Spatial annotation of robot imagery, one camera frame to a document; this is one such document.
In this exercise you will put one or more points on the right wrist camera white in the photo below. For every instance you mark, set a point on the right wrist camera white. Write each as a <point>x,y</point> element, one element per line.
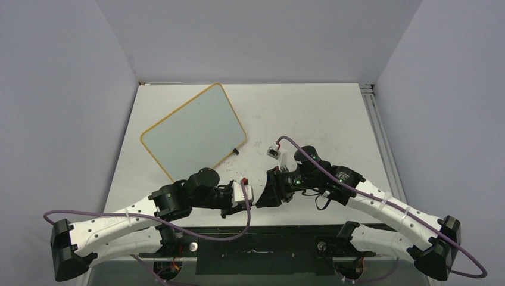
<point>278,153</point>

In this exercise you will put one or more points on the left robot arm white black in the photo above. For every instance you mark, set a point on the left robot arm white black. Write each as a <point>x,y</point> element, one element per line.
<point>145,226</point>

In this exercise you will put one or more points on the aluminium frame rail right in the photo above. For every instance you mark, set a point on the aluminium frame rail right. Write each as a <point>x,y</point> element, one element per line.
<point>385,150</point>

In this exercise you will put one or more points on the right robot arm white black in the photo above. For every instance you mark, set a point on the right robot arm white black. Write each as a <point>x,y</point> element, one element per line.
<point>430,243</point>

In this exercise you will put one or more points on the yellow framed whiteboard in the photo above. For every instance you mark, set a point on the yellow framed whiteboard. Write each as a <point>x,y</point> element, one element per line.
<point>200,133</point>

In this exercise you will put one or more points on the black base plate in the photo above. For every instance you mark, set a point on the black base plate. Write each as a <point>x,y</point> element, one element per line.
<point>275,250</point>

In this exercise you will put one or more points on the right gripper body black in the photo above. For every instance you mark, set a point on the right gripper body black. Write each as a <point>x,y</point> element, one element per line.
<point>288,182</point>

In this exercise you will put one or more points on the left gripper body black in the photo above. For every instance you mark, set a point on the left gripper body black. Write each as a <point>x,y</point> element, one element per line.
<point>220,200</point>

